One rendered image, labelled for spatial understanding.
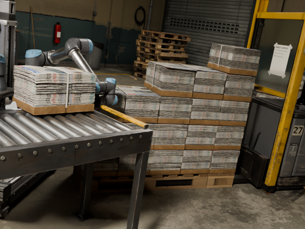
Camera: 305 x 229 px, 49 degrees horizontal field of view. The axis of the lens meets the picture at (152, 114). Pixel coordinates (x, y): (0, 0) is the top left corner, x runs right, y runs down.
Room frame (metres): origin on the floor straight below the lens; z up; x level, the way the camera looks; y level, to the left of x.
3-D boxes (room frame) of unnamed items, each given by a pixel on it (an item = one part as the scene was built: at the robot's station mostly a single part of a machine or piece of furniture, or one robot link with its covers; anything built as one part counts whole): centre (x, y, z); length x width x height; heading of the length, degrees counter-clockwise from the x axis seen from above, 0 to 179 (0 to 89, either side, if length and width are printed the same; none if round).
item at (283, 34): (3.26, -1.07, 1.28); 0.57 x 0.01 x 0.65; 23
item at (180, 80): (2.86, -0.09, 0.95); 0.38 x 0.29 x 0.23; 24
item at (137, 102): (2.81, 0.02, 0.42); 1.17 x 0.39 x 0.83; 113
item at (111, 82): (2.30, 0.33, 0.91); 0.11 x 0.08 x 0.11; 146
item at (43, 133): (1.57, 0.56, 0.77); 0.47 x 0.05 x 0.05; 45
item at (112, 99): (2.32, 0.32, 0.81); 0.11 x 0.08 x 0.09; 135
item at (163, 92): (2.86, -0.09, 0.86); 0.38 x 0.29 x 0.04; 24
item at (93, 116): (1.85, 0.29, 0.77); 0.47 x 0.05 x 0.05; 45
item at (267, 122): (3.40, -1.39, 0.40); 0.69 x 0.55 x 0.80; 23
